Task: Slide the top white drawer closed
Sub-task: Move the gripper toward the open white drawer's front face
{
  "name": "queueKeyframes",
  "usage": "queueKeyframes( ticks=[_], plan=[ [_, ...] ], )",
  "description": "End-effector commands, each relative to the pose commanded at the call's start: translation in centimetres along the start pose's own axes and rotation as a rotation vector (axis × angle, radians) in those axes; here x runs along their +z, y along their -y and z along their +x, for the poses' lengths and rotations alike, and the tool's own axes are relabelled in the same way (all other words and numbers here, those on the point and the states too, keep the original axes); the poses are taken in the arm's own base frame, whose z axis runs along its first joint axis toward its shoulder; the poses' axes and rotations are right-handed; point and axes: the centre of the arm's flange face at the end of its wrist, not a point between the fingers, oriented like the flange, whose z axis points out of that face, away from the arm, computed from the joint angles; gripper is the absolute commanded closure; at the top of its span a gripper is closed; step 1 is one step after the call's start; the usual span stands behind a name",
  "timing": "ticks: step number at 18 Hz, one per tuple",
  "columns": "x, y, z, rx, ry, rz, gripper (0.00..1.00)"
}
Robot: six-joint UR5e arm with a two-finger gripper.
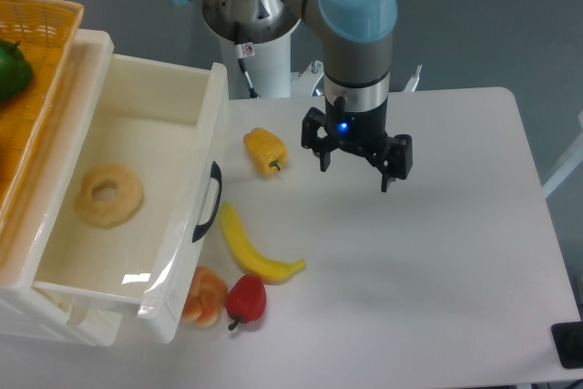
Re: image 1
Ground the orange toy bread roll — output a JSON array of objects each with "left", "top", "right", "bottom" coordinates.
[{"left": 181, "top": 266, "right": 228, "bottom": 328}]

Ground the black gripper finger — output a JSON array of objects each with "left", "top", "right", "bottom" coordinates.
[
  {"left": 364, "top": 134, "right": 413, "bottom": 192},
  {"left": 301, "top": 107, "right": 340, "bottom": 172}
]

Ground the white drawer cabinet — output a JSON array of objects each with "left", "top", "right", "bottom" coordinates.
[{"left": 0, "top": 28, "right": 124, "bottom": 347}]

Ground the white frame at right edge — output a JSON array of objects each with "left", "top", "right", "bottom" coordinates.
[{"left": 542, "top": 112, "right": 583, "bottom": 199}]

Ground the black device at table edge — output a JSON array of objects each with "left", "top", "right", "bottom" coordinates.
[{"left": 551, "top": 321, "right": 583, "bottom": 369}]

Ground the yellow toy bell pepper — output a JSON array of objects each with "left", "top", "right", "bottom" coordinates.
[{"left": 243, "top": 128, "right": 288, "bottom": 176}]

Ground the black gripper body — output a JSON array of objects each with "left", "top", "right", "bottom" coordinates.
[{"left": 321, "top": 97, "right": 391, "bottom": 157}]

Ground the white top drawer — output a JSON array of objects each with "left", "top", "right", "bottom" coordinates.
[{"left": 33, "top": 55, "right": 229, "bottom": 346}]

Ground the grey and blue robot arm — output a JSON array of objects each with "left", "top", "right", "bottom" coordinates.
[{"left": 171, "top": 0, "right": 413, "bottom": 188}]

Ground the red toy bell pepper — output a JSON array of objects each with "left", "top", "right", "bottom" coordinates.
[{"left": 225, "top": 275, "right": 267, "bottom": 331}]

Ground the green toy bell pepper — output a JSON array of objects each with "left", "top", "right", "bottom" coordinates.
[{"left": 0, "top": 39, "right": 33, "bottom": 103}]

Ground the beige toy donut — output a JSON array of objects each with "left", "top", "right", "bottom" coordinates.
[{"left": 73, "top": 164, "right": 143, "bottom": 229}]

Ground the yellow toy banana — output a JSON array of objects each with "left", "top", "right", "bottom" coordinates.
[{"left": 219, "top": 202, "right": 306, "bottom": 283}]

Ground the orange plastic basket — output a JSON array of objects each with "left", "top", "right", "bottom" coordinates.
[{"left": 1, "top": 0, "right": 84, "bottom": 225}]

